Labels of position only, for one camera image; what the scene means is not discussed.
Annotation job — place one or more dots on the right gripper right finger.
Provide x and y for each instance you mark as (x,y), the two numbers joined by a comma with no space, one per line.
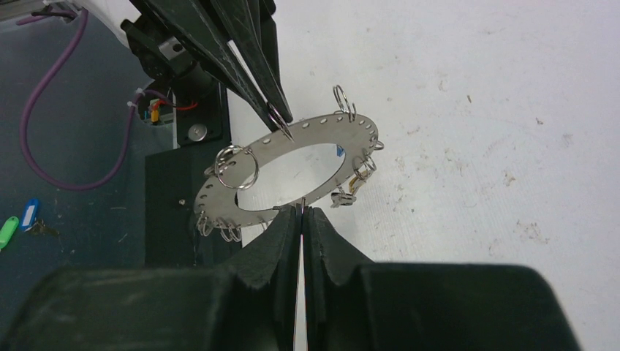
(354,303)

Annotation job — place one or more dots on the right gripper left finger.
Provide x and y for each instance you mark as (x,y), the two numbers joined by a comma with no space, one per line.
(244,303)

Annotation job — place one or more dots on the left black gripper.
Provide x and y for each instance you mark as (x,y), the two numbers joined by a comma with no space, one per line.
(190,46)

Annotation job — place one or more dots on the perforated metal keyring disc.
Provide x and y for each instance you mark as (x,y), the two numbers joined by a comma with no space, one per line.
(298,165)

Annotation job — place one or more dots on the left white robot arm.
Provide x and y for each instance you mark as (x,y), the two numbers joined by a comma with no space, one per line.
(97,14)

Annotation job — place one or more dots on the yellow key tag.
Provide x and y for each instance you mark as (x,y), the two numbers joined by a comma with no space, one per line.
(355,184)

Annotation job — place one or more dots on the spare blue key tag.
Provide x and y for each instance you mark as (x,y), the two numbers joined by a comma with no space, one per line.
(29,215)

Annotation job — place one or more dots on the green key tag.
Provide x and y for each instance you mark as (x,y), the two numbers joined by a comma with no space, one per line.
(8,229)

